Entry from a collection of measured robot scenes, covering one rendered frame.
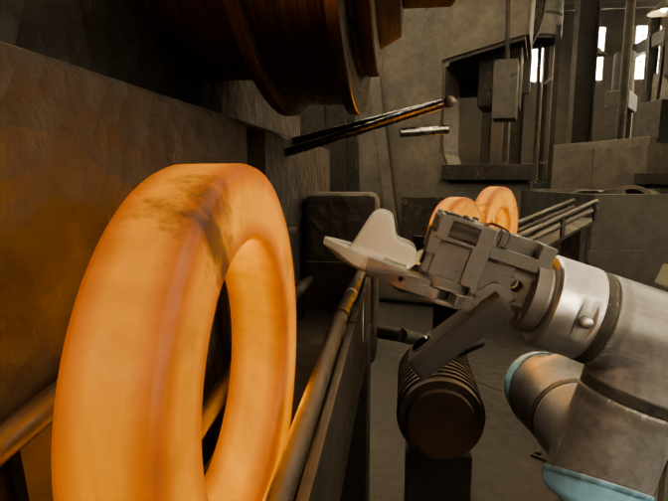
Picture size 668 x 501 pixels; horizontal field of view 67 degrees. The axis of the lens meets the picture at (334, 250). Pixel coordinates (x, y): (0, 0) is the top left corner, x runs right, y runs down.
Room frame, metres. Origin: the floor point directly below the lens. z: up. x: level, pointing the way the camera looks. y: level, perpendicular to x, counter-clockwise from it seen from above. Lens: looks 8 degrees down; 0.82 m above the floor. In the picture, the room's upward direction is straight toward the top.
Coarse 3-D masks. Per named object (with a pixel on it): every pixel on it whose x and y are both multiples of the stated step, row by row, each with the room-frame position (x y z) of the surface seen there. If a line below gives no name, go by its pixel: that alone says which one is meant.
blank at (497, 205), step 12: (492, 192) 1.00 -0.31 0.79; (504, 192) 1.03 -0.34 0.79; (480, 204) 0.99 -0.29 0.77; (492, 204) 0.99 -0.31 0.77; (504, 204) 1.03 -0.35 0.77; (516, 204) 1.07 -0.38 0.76; (492, 216) 0.99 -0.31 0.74; (504, 216) 1.05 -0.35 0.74; (516, 216) 1.07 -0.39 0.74; (516, 228) 1.08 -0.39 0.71
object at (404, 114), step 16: (448, 96) 0.55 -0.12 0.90; (400, 112) 0.56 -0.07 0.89; (416, 112) 0.56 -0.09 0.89; (336, 128) 0.62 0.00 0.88; (352, 128) 0.58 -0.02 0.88; (368, 128) 0.57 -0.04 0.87; (400, 128) 0.55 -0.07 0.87; (416, 128) 0.54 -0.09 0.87; (432, 128) 0.55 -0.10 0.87; (448, 128) 0.55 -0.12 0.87; (304, 144) 0.60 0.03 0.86; (320, 144) 0.59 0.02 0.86
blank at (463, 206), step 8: (448, 200) 0.90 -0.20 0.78; (456, 200) 0.90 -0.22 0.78; (464, 200) 0.91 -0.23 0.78; (440, 208) 0.89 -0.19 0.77; (448, 208) 0.88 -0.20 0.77; (456, 208) 0.89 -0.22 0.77; (464, 208) 0.91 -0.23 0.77; (472, 208) 0.93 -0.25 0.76; (432, 216) 0.88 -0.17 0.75; (472, 216) 0.93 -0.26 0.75; (480, 216) 0.95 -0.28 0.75
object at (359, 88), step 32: (256, 0) 0.35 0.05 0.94; (288, 0) 0.35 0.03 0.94; (320, 0) 0.35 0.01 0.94; (256, 32) 0.37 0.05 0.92; (288, 32) 0.37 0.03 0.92; (320, 32) 0.37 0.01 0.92; (288, 64) 0.40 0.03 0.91; (320, 64) 0.40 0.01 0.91; (352, 64) 0.42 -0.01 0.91; (288, 96) 0.46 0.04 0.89; (320, 96) 0.46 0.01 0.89; (352, 96) 0.43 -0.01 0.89
